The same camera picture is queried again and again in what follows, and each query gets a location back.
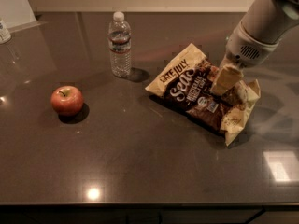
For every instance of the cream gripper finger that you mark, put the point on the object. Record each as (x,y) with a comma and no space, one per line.
(225,78)

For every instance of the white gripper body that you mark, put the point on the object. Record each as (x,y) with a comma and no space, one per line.
(244,50)

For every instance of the brown chip bag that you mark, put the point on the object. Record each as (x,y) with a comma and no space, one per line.
(185,84)

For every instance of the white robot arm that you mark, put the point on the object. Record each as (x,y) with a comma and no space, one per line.
(279,15)

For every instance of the clear plastic water bottle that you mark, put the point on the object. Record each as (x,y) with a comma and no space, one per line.
(119,43)

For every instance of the red apple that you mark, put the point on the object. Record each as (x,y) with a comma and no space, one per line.
(67,101)

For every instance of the white slanted panel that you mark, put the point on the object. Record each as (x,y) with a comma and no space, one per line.
(19,15)

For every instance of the white container with label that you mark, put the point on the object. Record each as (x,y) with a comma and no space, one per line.
(5,35)

